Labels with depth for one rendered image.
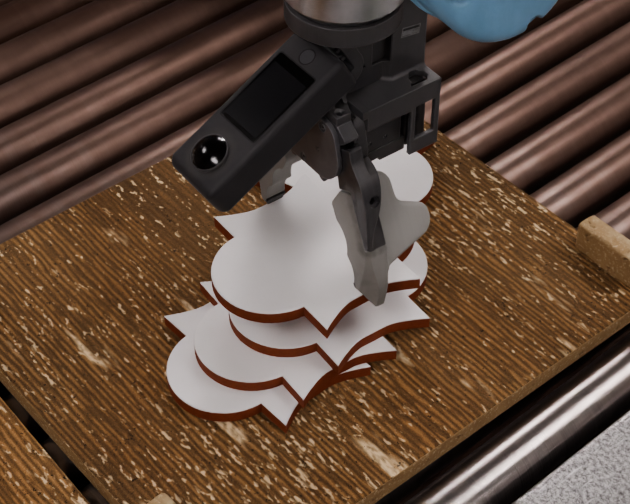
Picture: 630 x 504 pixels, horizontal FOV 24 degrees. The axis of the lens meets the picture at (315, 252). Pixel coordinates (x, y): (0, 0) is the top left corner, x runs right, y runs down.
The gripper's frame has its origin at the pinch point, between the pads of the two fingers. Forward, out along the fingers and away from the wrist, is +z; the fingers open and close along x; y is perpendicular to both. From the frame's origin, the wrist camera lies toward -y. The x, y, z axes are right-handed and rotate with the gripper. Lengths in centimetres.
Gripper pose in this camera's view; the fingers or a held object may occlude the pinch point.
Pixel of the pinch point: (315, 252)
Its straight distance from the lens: 98.7
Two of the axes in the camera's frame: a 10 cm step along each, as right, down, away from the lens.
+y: 8.1, -4.1, 4.2
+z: 0.0, 7.2, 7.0
